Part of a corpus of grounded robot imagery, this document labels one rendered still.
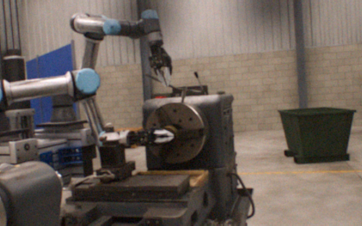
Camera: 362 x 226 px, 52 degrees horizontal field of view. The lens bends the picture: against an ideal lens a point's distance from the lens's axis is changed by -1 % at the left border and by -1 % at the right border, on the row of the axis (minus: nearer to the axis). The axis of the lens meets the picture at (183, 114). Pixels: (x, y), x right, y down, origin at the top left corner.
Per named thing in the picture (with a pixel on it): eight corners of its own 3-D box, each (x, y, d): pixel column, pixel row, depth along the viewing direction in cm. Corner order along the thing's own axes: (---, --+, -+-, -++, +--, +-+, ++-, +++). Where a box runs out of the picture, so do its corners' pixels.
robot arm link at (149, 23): (148, 15, 181) (160, 8, 175) (154, 36, 182) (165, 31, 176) (136, 14, 176) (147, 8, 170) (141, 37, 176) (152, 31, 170)
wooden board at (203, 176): (138, 179, 187) (137, 170, 187) (208, 178, 178) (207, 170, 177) (111, 195, 158) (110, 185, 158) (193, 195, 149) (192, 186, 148)
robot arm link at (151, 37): (149, 37, 180) (164, 32, 178) (151, 46, 180) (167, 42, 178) (143, 35, 173) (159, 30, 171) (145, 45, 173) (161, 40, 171)
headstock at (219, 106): (172, 151, 269) (168, 97, 267) (238, 149, 256) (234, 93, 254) (141, 168, 212) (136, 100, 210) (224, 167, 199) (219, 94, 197)
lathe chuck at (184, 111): (146, 152, 203) (156, 95, 199) (201, 167, 196) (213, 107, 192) (140, 155, 195) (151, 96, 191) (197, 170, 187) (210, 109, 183)
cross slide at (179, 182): (89, 186, 151) (88, 175, 151) (191, 186, 139) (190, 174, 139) (66, 198, 135) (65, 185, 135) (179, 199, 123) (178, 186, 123)
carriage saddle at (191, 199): (91, 199, 153) (90, 185, 153) (201, 201, 141) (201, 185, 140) (48, 225, 124) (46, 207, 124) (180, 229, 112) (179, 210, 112)
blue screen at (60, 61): (6, 156, 954) (-3, 65, 942) (37, 151, 1003) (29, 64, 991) (61, 178, 629) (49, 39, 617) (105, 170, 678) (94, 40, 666)
